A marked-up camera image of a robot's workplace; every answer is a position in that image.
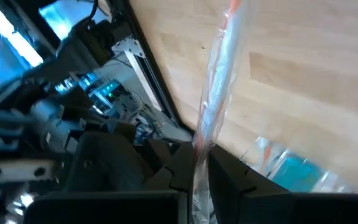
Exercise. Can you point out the white metal bracket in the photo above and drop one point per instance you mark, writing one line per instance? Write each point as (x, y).
(13, 171)

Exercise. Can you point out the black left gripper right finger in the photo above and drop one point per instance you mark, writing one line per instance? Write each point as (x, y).
(228, 180)

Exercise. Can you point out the electronics box with lights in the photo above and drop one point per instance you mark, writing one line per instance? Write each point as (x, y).
(110, 91)

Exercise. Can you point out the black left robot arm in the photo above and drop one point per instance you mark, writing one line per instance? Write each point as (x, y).
(104, 161)

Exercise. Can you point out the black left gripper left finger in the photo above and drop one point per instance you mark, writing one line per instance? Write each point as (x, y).
(178, 168)

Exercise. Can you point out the clear plastic bag with toothbrushes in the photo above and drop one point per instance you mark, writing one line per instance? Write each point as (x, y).
(259, 149)

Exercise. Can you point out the black table frame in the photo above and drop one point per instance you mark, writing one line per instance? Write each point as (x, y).
(153, 68)

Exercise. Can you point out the orange toothbrush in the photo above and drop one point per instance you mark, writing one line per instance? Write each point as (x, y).
(266, 154)
(220, 77)

